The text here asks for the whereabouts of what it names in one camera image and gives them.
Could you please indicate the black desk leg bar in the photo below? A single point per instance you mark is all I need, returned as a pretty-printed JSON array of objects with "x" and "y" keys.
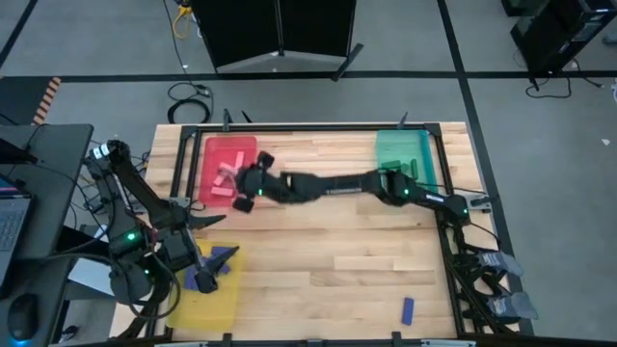
[{"x": 72, "y": 238}]

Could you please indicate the grey laptop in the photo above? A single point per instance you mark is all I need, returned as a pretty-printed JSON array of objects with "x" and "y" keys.
[{"x": 9, "y": 231}]

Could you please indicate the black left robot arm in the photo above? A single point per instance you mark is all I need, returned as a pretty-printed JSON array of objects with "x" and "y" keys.
[{"x": 130, "y": 284}]

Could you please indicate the grey desk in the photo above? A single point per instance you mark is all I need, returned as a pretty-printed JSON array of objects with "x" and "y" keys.
[{"x": 53, "y": 159}]

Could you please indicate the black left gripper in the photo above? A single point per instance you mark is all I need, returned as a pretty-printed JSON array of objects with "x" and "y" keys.
[{"x": 178, "y": 248}]

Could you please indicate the yellow translucent plastic bin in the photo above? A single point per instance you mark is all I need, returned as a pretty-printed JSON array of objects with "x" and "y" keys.
[{"x": 212, "y": 313}]

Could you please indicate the black table clamp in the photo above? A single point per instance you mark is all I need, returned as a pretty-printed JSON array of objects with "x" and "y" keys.
[
  {"x": 396, "y": 337},
  {"x": 246, "y": 116},
  {"x": 225, "y": 119},
  {"x": 402, "y": 120}
]

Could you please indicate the red translucent plastic bin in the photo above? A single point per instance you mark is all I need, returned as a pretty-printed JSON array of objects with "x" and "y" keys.
[{"x": 217, "y": 147}]

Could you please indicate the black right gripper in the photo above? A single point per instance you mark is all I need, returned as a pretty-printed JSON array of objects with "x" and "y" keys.
[{"x": 258, "y": 183}]

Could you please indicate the black equipment cabinet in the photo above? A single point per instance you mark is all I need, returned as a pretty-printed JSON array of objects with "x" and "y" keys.
[{"x": 564, "y": 34}]

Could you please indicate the teal translucent plastic bin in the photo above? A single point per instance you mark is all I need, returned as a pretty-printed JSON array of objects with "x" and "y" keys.
[{"x": 395, "y": 142}]

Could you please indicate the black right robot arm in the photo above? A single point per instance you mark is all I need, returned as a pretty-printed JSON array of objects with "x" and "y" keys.
[{"x": 337, "y": 184}]

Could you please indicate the black folding partition screen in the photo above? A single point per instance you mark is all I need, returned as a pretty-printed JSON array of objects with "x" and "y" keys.
[{"x": 241, "y": 29}]

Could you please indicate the black metal table frame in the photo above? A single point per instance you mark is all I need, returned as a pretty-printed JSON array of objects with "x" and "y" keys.
[{"x": 313, "y": 128}]

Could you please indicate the black lit computer mouse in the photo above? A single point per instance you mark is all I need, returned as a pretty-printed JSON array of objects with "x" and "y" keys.
[{"x": 21, "y": 315}]

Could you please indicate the dark mat striped edge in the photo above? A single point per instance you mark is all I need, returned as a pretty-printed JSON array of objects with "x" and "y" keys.
[{"x": 19, "y": 101}]

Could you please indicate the white paper sheet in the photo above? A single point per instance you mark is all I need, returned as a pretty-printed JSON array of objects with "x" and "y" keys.
[{"x": 87, "y": 279}]

